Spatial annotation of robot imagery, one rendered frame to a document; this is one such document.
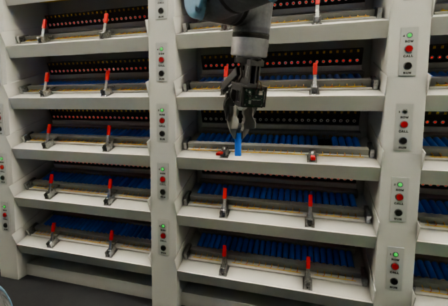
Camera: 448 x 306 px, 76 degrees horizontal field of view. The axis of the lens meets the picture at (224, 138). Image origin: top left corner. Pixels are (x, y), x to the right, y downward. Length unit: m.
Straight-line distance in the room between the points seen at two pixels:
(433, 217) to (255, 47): 0.69
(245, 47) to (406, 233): 0.66
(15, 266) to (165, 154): 0.84
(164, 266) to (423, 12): 1.07
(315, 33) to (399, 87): 0.27
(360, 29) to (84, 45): 0.88
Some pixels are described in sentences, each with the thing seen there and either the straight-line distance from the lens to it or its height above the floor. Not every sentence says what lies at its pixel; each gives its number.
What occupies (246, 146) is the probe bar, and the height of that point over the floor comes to 0.58.
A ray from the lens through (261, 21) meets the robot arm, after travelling 0.70.
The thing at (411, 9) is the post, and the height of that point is 0.95.
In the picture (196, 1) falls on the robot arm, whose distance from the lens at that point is 0.62.
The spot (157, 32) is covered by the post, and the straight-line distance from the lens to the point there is 1.00.
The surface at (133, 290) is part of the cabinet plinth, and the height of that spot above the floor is 0.02.
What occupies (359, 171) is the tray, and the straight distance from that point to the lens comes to 0.88.
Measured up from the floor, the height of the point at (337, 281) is 0.17.
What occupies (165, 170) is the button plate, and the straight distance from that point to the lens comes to 0.97.
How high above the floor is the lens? 0.68
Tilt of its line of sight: 5 degrees down
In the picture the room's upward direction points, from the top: 1 degrees clockwise
